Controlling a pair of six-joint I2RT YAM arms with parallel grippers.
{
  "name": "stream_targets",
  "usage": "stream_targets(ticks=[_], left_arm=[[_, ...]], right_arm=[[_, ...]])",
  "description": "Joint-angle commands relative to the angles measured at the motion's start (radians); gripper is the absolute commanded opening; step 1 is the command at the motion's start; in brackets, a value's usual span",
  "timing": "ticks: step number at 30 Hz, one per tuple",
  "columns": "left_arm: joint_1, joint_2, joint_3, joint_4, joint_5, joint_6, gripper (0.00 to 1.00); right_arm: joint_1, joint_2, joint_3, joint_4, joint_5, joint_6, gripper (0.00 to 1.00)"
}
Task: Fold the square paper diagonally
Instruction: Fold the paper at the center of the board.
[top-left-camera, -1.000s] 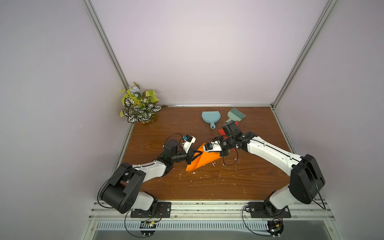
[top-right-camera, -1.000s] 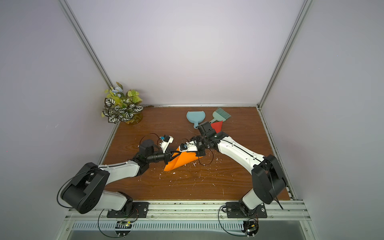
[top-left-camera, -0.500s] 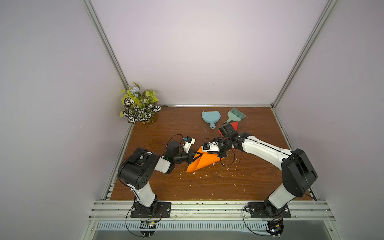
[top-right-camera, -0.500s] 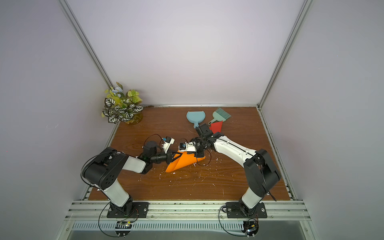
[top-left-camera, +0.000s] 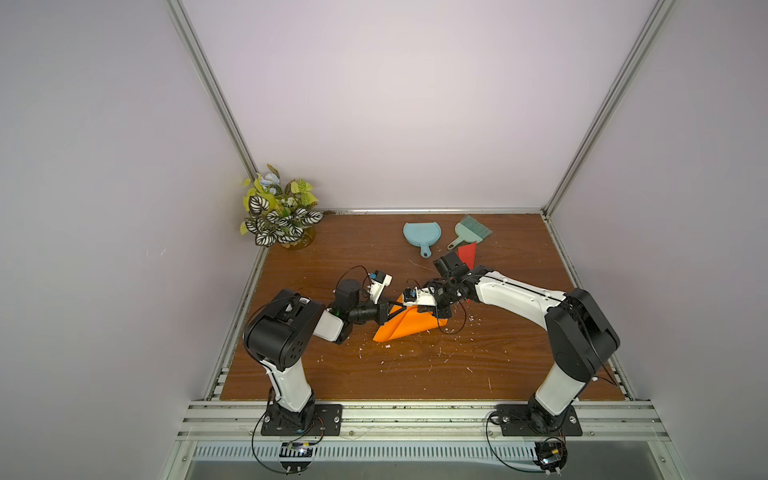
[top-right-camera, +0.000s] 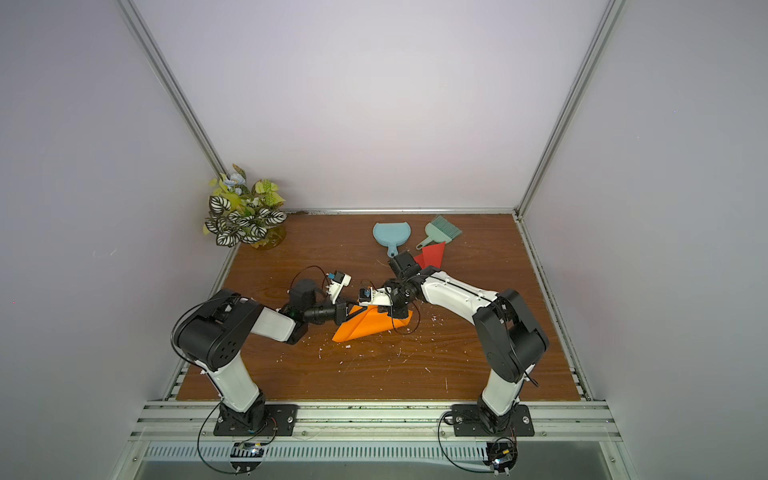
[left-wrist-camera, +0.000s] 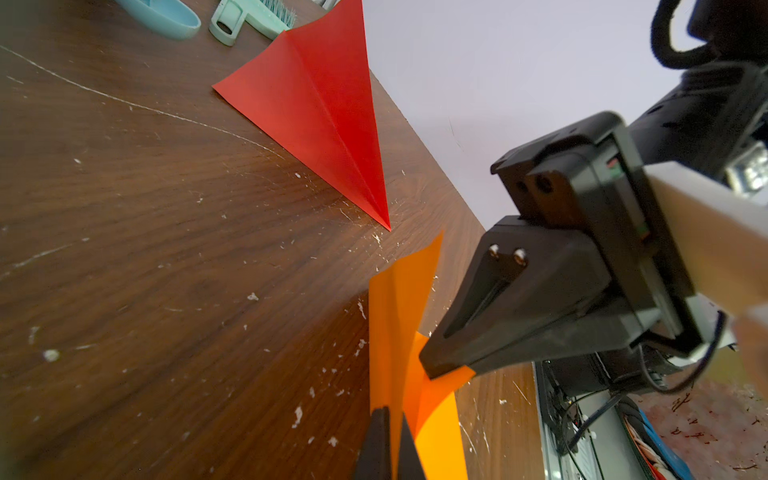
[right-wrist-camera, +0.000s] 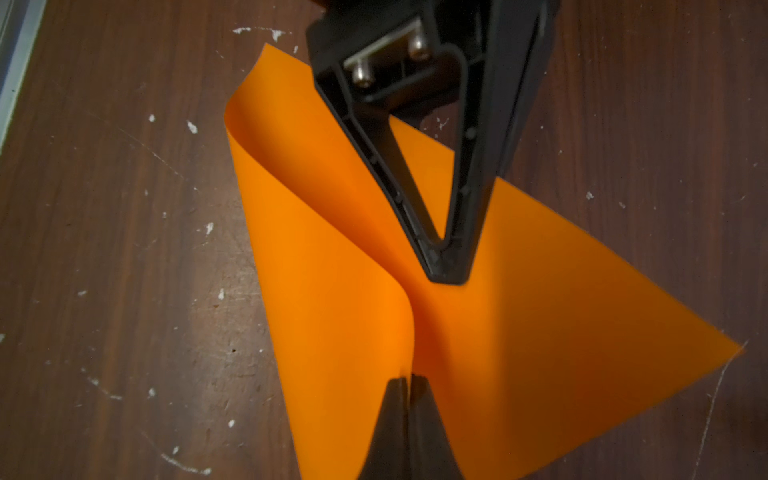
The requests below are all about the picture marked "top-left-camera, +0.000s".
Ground orange square paper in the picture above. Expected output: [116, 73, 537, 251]
[373, 295, 447, 343]

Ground red square paper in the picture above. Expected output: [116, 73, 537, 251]
[456, 242, 477, 270]

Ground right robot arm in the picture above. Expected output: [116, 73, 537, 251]
[404, 252, 621, 434]

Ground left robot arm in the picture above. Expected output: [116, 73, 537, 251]
[243, 273, 417, 435]

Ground light blue dustpan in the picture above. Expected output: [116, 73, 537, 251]
[403, 222, 442, 258]

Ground green hand brush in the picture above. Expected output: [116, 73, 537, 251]
[447, 215, 493, 250]

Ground potted artificial plant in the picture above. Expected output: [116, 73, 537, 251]
[239, 164, 324, 250]

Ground left connector board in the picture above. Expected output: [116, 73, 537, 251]
[278, 442, 315, 475]

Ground connector board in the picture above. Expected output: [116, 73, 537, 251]
[534, 437, 568, 475]
[278, 442, 315, 475]

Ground right connector board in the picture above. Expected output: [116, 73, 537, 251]
[534, 437, 568, 475]

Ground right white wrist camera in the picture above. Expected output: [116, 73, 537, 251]
[402, 288, 437, 307]

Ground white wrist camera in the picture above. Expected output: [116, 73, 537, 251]
[368, 270, 392, 304]
[402, 288, 437, 307]

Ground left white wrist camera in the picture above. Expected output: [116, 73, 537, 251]
[368, 270, 392, 304]

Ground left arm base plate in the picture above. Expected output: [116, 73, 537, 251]
[260, 403, 344, 437]

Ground right black cable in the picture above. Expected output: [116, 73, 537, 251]
[478, 410, 541, 475]

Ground black cable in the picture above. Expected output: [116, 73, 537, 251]
[478, 410, 541, 475]
[250, 413, 325, 479]

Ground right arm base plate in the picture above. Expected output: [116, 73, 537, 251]
[490, 403, 583, 437]

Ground left black cable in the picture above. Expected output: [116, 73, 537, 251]
[250, 413, 325, 479]

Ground aluminium front rail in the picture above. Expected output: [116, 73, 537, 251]
[176, 400, 670, 442]

